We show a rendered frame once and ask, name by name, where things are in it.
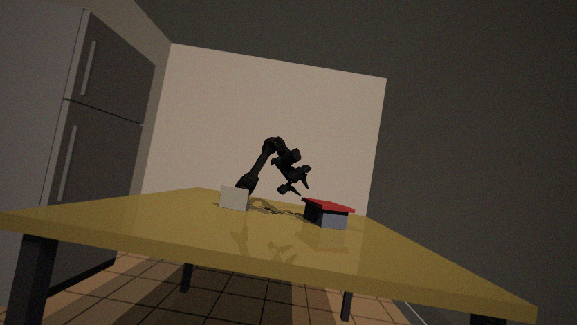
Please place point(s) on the red rectangular lid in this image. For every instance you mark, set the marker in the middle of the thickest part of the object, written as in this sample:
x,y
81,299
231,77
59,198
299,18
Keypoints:
x,y
328,205

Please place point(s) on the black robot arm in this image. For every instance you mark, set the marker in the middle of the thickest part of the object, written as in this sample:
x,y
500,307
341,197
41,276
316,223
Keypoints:
x,y
286,157

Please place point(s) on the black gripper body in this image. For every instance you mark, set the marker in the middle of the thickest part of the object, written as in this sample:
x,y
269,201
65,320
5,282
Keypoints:
x,y
282,189

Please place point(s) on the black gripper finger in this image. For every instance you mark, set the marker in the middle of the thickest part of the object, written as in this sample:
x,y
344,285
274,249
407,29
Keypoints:
x,y
304,181
294,190

